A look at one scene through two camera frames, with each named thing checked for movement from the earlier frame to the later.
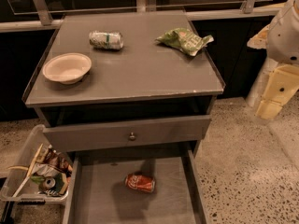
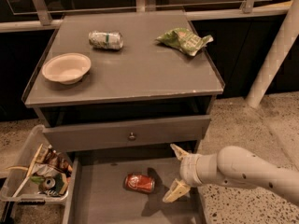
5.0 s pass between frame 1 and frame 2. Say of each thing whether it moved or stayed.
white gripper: moved
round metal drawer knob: stayed
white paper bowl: stayed
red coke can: stayed
